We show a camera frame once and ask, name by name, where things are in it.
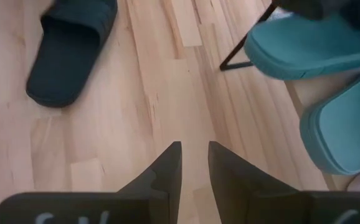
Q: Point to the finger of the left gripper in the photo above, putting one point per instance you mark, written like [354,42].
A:
[359,12]
[301,7]

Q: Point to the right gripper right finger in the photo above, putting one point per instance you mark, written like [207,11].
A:
[230,180]

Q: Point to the teal rubber slide sandal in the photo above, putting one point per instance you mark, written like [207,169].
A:
[348,130]
[307,46]

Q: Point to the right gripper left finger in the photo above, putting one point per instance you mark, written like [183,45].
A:
[164,186]

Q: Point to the dark rubber slide sandal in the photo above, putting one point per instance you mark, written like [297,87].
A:
[64,62]

